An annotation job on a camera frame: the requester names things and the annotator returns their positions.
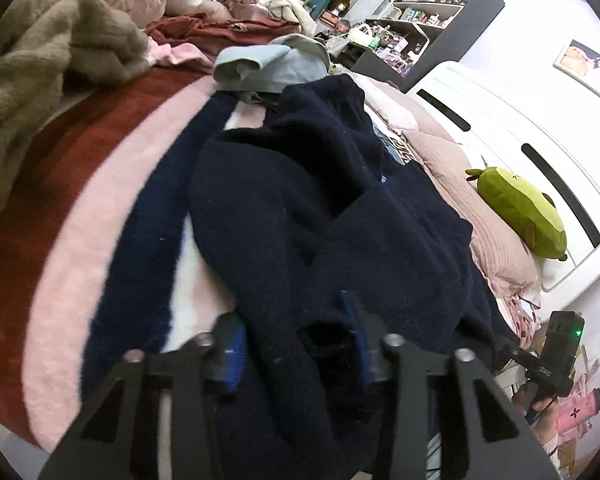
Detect white headboard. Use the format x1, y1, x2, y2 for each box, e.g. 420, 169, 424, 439
406, 60, 600, 295

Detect navy fleece garment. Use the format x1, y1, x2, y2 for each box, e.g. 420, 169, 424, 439
187, 74, 523, 480

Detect dark shelf unit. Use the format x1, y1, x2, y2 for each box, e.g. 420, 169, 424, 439
351, 0, 506, 94

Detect grey-blue garment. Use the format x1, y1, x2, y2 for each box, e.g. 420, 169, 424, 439
212, 33, 332, 97

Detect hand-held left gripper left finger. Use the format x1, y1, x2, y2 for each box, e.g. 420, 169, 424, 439
37, 311, 247, 480

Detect dark red garment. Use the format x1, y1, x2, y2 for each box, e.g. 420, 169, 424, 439
145, 13, 302, 62

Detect beige pillow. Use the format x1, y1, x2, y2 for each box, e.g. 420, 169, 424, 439
352, 72, 422, 133

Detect wall poster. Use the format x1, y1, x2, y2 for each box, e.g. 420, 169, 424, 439
553, 37, 600, 107

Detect cream cloth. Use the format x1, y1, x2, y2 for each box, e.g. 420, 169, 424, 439
254, 0, 317, 37

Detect person's right hand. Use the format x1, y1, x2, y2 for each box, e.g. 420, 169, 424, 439
511, 384, 561, 443

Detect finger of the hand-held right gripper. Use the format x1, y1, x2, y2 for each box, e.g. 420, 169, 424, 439
495, 337, 537, 367

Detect pink floral bed sheet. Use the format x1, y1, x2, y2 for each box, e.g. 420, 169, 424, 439
500, 294, 542, 358

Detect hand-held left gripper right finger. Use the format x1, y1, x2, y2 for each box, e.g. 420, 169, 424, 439
341, 290, 565, 480

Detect green avocado plush toy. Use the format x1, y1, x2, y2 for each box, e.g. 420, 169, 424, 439
465, 165, 569, 264

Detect pink ribbed pillow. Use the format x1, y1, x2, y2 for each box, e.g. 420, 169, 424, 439
404, 129, 542, 302

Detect striped red pink navy blanket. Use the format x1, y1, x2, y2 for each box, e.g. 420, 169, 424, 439
0, 66, 266, 456

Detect light pink cloth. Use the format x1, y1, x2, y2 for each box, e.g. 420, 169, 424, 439
147, 41, 216, 69

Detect beige fluffy blanket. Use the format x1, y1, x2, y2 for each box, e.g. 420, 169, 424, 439
0, 0, 154, 219

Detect pink patterned bag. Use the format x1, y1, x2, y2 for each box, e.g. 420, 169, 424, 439
554, 387, 600, 442

